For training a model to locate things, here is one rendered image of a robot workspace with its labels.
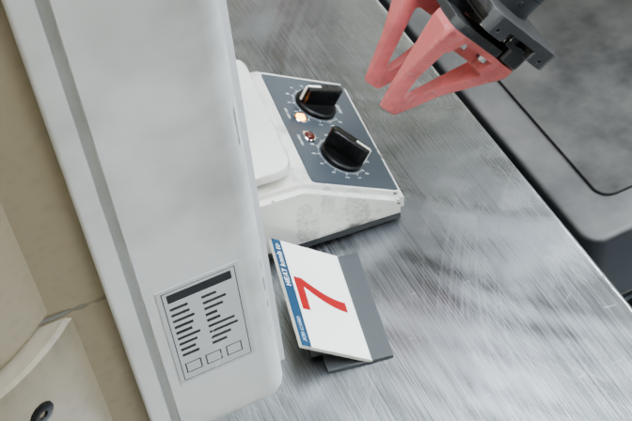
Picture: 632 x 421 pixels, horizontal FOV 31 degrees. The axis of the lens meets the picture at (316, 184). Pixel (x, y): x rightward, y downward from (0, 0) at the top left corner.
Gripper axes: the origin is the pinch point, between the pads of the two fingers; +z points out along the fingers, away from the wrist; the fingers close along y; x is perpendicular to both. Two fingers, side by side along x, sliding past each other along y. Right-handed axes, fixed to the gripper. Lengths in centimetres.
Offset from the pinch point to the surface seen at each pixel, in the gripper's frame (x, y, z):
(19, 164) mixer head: -41, 35, -8
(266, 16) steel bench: 9.5, -26.0, 9.4
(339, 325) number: 4.8, 7.9, 13.0
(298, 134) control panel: 2.6, -5.4, 8.4
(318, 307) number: 3.4, 6.6, 13.2
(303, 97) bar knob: 3.5, -8.8, 7.1
